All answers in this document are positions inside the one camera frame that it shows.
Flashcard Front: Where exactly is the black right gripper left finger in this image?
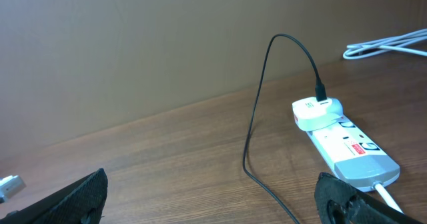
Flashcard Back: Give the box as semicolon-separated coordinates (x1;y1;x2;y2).
1;168;108;224

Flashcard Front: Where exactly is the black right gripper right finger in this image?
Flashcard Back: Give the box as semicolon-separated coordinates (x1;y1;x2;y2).
314;172;422;224

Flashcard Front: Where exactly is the black USB charging cable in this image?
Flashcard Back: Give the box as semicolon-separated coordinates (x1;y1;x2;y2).
242;33;328;224

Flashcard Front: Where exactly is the light blue smartphone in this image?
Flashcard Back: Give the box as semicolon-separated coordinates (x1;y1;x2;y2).
0;175;26;203

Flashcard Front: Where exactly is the white USB charger plug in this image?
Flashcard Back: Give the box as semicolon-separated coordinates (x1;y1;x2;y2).
292;97;344;131

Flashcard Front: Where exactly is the white grey power strip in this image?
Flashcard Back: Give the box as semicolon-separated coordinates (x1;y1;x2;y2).
307;116;400;192

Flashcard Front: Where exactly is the white power strip cord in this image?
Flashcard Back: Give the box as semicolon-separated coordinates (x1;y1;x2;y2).
342;28;427;215

